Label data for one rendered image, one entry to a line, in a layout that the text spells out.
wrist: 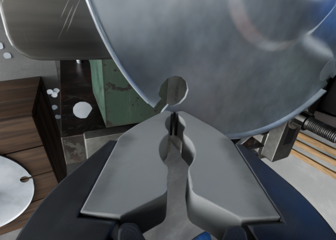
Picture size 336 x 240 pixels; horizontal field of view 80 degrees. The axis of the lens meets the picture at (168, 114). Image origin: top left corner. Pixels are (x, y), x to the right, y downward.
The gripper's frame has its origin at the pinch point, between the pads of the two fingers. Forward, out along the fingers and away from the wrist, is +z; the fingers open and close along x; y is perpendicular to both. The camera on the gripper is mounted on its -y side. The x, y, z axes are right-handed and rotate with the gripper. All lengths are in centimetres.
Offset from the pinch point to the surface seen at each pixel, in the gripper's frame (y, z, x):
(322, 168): 67, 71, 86
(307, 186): 103, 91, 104
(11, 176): 37, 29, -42
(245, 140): 4.8, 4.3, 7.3
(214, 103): 0.4, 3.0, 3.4
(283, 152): 12.7, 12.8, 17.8
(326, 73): -0.7, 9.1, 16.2
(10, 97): 20, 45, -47
